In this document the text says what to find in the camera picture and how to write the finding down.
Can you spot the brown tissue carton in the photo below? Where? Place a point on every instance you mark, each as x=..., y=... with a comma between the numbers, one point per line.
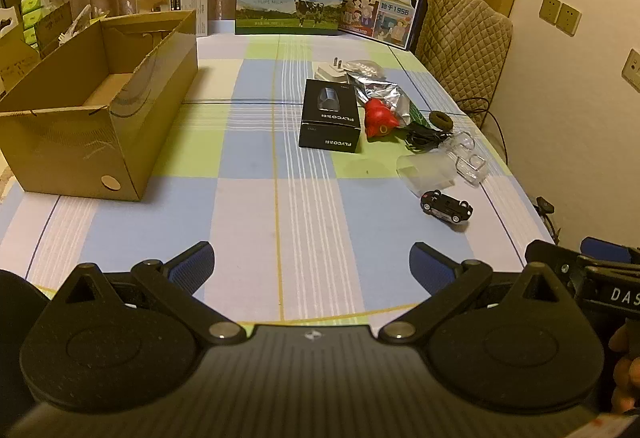
x=20, y=63

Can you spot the red toy figure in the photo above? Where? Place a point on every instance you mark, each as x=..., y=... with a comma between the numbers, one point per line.
x=380, y=118

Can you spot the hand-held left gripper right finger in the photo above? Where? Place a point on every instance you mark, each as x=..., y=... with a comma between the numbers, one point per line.
x=430, y=263

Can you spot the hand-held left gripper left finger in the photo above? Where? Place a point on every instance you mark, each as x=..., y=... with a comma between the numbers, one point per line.
x=192, y=263

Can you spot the plastic-wrapped green tissue stack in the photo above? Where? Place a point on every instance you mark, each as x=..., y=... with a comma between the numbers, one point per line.
x=35, y=6

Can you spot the crumpled clear plastic wrap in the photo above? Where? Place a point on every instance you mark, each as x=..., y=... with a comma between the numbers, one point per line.
x=80, y=23

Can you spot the chair with quilted cover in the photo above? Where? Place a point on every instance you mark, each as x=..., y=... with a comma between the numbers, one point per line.
x=460, y=48

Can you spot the clear plastic case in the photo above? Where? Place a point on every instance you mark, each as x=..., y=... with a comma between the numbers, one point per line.
x=460, y=143
x=472, y=168

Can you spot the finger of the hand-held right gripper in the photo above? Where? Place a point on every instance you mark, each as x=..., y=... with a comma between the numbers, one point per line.
x=545, y=254
x=605, y=248

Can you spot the person's right hand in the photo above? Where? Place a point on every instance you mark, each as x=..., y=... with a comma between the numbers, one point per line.
x=627, y=388

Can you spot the brown cardboard box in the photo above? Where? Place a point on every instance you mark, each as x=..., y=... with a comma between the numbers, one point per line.
x=125, y=143

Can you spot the black product box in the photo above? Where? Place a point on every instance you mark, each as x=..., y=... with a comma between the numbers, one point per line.
x=330, y=133

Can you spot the silver foil bag green leaf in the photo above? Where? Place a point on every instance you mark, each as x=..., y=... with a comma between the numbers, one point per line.
x=380, y=91

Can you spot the white appliance box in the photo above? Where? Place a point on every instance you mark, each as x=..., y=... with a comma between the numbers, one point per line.
x=190, y=3

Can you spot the beige wall socket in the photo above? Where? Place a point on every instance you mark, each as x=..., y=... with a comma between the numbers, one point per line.
x=549, y=8
x=632, y=71
x=569, y=18

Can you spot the white wooden chair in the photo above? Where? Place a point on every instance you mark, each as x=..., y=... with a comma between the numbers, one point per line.
x=6, y=34

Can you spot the white charger plug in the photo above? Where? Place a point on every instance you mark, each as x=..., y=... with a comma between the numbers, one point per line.
x=330, y=71

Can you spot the translucent plastic cup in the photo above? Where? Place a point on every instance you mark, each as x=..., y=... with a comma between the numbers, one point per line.
x=425, y=173

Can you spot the black toy car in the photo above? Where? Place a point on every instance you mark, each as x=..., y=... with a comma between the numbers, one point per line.
x=445, y=207

